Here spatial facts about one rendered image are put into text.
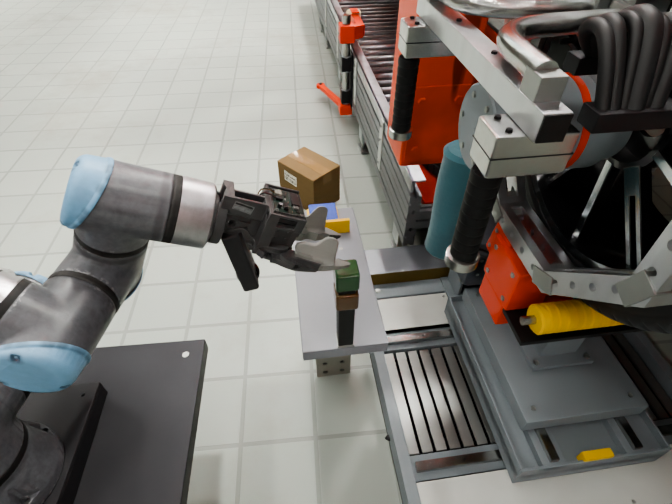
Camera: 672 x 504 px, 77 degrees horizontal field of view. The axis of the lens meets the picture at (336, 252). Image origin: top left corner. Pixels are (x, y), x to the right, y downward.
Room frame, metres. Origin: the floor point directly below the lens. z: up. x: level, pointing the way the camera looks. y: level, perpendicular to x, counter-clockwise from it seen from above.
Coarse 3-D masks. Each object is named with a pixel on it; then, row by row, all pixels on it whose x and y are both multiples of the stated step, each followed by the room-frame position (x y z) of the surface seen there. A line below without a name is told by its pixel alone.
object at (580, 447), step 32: (448, 320) 0.78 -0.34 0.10; (480, 352) 0.64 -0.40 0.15; (480, 384) 0.54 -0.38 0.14; (512, 416) 0.46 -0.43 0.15; (640, 416) 0.46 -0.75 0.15; (512, 448) 0.37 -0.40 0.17; (544, 448) 0.37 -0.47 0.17; (576, 448) 0.38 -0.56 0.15; (608, 448) 0.37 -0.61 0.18; (640, 448) 0.37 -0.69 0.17; (512, 480) 0.33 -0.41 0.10
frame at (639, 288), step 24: (504, 24) 0.86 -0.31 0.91; (504, 192) 0.71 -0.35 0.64; (504, 216) 0.66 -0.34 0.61; (528, 216) 0.65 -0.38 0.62; (528, 240) 0.58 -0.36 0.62; (552, 240) 0.58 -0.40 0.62; (528, 264) 0.54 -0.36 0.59; (552, 264) 0.52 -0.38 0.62; (648, 264) 0.36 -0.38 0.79; (552, 288) 0.47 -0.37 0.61; (576, 288) 0.43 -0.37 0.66; (600, 288) 0.39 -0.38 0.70; (624, 288) 0.36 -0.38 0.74; (648, 288) 0.34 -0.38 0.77
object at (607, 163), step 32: (608, 160) 0.61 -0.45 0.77; (640, 160) 0.55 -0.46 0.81; (544, 192) 0.71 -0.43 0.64; (576, 192) 0.71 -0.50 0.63; (608, 192) 0.60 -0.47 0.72; (640, 192) 0.53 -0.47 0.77; (576, 224) 0.63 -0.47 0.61; (608, 224) 0.63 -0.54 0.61; (640, 224) 0.49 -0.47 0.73; (576, 256) 0.55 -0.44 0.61; (608, 256) 0.53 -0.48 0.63; (640, 256) 0.46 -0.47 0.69
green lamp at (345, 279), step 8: (352, 264) 0.48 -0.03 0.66; (336, 272) 0.46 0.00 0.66; (344, 272) 0.46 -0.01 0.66; (352, 272) 0.46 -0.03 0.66; (336, 280) 0.45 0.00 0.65; (344, 280) 0.45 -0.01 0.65; (352, 280) 0.45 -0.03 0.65; (336, 288) 0.45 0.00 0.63; (344, 288) 0.45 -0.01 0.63; (352, 288) 0.45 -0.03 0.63
